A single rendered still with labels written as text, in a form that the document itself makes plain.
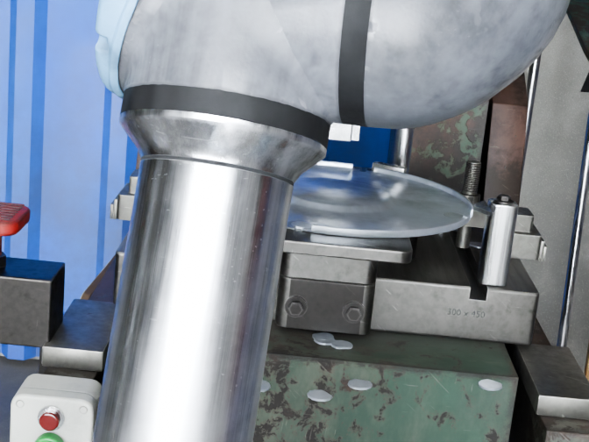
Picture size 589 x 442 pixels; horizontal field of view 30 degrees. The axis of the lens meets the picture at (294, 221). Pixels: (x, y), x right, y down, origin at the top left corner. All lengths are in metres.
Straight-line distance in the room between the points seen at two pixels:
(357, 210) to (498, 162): 0.47
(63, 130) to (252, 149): 1.92
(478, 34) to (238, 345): 0.20
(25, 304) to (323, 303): 0.30
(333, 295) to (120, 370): 0.58
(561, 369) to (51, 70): 1.57
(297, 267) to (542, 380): 0.27
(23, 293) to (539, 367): 0.52
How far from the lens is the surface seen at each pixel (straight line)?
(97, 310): 1.18
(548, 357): 1.19
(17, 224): 1.07
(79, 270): 2.55
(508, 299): 1.18
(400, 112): 0.58
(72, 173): 2.49
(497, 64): 0.59
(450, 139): 1.46
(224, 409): 0.57
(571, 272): 2.26
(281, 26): 0.57
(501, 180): 1.54
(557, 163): 2.51
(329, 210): 1.09
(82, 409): 1.02
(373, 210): 1.11
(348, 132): 1.25
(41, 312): 1.09
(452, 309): 1.18
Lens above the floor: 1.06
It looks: 15 degrees down
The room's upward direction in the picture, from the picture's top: 6 degrees clockwise
